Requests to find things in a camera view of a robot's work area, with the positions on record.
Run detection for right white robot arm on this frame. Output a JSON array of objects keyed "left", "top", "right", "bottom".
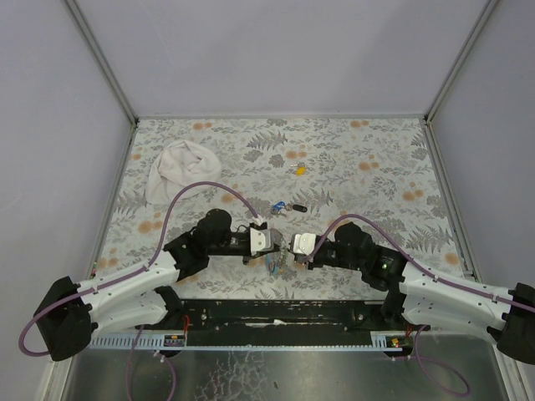
[{"left": 289, "top": 222, "right": 534, "bottom": 364}]

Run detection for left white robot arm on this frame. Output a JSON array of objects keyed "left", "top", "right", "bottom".
[{"left": 34, "top": 209, "right": 280, "bottom": 362}]

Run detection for black tag key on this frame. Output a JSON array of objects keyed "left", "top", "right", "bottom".
[{"left": 291, "top": 204, "right": 308, "bottom": 213}]

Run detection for blue tag key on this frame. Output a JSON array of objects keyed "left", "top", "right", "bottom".
[{"left": 271, "top": 201, "right": 287, "bottom": 216}]

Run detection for white crumpled cloth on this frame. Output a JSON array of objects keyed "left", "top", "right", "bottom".
[{"left": 145, "top": 140, "right": 222, "bottom": 206}]

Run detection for floral table mat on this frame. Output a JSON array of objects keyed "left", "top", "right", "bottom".
[{"left": 94, "top": 118, "right": 467, "bottom": 276}]

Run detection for yellow tag key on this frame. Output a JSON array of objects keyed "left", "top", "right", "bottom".
[{"left": 291, "top": 162, "right": 307, "bottom": 176}]

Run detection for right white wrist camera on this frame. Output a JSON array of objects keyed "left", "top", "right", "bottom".
[{"left": 289, "top": 233, "right": 317, "bottom": 256}]

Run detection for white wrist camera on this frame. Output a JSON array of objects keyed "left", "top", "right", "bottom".
[
  {"left": 289, "top": 233, "right": 317, "bottom": 256},
  {"left": 249, "top": 217, "right": 282, "bottom": 256}
]

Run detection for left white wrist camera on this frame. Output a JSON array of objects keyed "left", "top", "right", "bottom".
[{"left": 249, "top": 217, "right": 282, "bottom": 256}]

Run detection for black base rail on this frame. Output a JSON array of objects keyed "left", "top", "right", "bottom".
[{"left": 141, "top": 297, "right": 430, "bottom": 348}]

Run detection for aluminium frame profiles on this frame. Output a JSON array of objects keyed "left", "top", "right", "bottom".
[{"left": 61, "top": 1, "right": 534, "bottom": 400}]

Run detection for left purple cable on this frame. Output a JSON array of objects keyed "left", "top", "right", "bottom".
[{"left": 18, "top": 181, "right": 262, "bottom": 358}]

